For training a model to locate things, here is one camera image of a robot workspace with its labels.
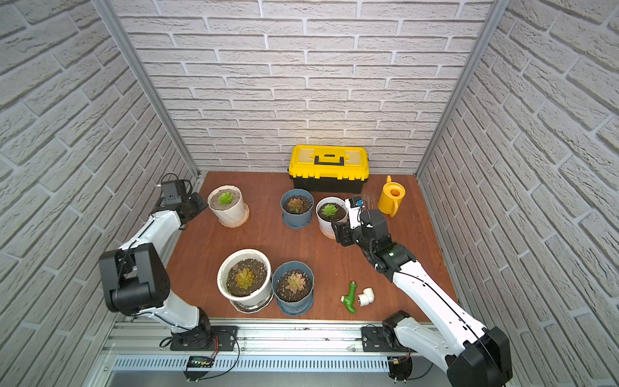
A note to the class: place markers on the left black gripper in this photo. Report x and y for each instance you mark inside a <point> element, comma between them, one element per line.
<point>192,206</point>

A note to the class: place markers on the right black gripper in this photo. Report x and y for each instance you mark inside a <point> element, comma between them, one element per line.
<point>342,233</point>

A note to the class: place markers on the cream faceted pot clay soil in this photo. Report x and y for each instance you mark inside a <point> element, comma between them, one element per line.
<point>231,213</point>

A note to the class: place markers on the yellow watering can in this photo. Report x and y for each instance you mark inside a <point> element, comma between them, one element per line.
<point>391,197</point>

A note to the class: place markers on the small white ribbed pot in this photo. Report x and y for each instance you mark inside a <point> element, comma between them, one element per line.
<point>326,224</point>

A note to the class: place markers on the blue-grey plant pot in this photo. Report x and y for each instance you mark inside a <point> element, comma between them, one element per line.
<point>297,221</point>
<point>279,282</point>

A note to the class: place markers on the large white round pot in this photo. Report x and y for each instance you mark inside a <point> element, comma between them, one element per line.
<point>247,258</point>

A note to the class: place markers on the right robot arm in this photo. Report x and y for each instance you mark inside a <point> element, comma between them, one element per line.
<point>469,353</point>

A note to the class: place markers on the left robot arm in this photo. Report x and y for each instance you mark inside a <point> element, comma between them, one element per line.
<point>136,283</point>

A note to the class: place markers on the white pipe elbow fitting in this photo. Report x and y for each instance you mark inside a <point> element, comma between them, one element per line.
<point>366,297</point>

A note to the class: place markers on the bright green succulent cream pot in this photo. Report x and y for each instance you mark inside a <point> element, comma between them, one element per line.
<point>226,198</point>

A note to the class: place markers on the green succulent small white pot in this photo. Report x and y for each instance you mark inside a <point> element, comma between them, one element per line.
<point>329,210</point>

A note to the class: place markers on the reddish succulent back blue pot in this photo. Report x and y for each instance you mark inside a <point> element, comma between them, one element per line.
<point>296,205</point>

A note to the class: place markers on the yellow-green succulent large pot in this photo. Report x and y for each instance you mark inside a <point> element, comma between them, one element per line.
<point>244,279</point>

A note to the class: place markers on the pink-green succulent front blue pot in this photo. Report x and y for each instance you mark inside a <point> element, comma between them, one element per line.
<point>295,282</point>

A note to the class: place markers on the peach saucer under cream pot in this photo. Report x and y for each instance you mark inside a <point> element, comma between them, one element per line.
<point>242,221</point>

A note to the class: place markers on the yellow black toolbox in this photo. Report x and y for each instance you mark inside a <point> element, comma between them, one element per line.
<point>329,169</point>

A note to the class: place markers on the blue saucer front pot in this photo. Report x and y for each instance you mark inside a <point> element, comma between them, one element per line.
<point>295,309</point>

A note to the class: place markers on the white saucer large pot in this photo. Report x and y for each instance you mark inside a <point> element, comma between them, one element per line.
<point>253,303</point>

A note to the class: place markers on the left small controller board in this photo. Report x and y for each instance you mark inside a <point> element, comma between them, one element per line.
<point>198,367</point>

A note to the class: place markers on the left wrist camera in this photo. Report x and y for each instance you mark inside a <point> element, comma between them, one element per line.
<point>173,193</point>

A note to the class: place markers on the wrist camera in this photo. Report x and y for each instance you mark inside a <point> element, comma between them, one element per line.
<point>355,206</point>
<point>173,193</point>

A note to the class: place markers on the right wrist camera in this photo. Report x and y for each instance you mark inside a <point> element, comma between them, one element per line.
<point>355,206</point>

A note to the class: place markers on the green hose nozzle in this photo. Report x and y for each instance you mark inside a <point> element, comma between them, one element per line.
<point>349,299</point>

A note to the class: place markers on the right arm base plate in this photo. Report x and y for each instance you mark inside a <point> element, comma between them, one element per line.
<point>375,339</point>

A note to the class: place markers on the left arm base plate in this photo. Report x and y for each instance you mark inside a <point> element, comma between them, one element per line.
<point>199,340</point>

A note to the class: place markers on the aluminium front rail frame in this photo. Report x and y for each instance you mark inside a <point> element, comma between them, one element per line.
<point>262,345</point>

